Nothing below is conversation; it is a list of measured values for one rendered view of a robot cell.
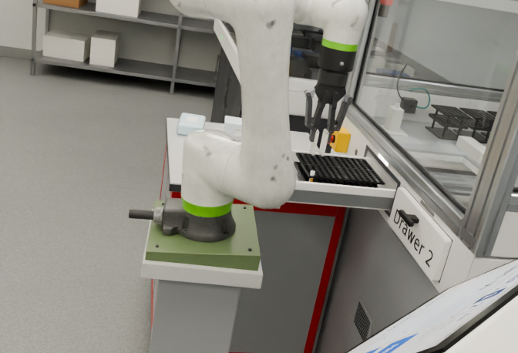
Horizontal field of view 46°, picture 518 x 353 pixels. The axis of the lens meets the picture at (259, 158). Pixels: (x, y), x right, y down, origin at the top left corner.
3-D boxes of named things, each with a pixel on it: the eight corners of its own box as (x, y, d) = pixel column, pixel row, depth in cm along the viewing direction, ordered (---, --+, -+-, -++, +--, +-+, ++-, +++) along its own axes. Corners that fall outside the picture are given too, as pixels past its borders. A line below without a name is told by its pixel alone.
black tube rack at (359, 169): (304, 196, 168) (309, 176, 166) (291, 172, 185) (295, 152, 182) (379, 203, 173) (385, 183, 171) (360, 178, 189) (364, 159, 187)
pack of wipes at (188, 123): (201, 139, 221) (203, 127, 219) (175, 135, 220) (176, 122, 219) (204, 126, 235) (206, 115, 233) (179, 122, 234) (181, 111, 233)
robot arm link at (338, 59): (327, 49, 149) (362, 54, 151) (315, 39, 159) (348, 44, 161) (322, 73, 151) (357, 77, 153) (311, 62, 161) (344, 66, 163)
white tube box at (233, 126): (223, 135, 229) (224, 122, 227) (223, 128, 237) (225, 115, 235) (256, 139, 230) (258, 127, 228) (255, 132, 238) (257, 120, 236)
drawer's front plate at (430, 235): (432, 281, 140) (445, 240, 136) (388, 222, 166) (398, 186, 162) (438, 282, 140) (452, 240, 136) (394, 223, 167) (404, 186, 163)
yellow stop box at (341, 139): (332, 152, 207) (337, 132, 205) (327, 144, 214) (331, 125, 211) (347, 153, 208) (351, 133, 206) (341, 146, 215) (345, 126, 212)
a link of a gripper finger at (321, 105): (330, 92, 157) (325, 92, 156) (317, 132, 160) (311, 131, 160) (326, 89, 160) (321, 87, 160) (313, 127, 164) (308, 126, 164)
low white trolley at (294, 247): (145, 384, 208) (169, 183, 181) (146, 282, 264) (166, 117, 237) (307, 387, 220) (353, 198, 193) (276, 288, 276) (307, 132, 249)
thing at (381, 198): (280, 202, 163) (284, 181, 161) (264, 165, 187) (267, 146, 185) (416, 213, 171) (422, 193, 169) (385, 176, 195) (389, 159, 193)
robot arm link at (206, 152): (219, 227, 139) (225, 150, 132) (169, 205, 147) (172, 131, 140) (252, 209, 149) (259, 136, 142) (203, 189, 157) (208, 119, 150)
